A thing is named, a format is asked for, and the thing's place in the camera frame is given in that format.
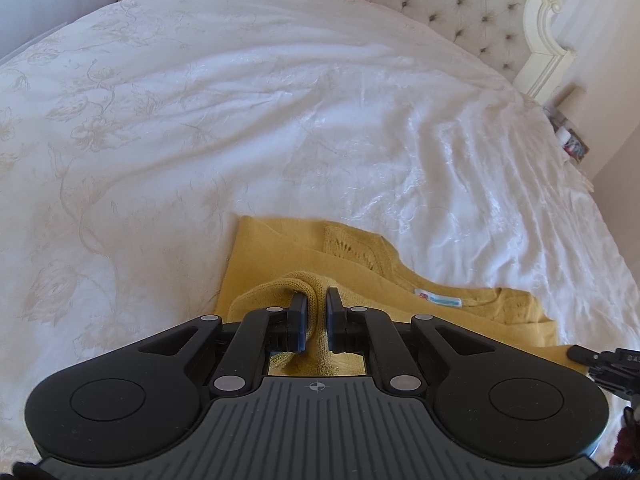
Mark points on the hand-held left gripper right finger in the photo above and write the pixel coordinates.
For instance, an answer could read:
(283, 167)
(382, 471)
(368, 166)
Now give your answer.
(332, 325)

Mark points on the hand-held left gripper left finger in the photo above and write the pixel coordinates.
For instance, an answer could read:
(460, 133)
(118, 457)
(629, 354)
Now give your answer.
(300, 325)

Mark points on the yellow knitted sweater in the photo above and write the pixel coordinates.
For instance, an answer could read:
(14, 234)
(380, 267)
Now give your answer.
(270, 260)

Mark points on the white floral bedspread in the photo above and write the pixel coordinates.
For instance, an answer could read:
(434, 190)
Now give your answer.
(250, 110)

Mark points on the beige tufted headboard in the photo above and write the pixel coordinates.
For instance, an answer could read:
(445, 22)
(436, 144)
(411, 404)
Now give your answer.
(450, 5)

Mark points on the white jar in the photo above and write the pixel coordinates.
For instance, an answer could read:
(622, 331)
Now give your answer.
(563, 135)

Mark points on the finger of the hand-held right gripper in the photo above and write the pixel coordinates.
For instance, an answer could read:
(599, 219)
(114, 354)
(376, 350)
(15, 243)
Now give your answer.
(587, 355)

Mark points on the person's dark red clothing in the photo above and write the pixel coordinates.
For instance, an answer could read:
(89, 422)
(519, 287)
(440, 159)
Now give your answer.
(631, 435)

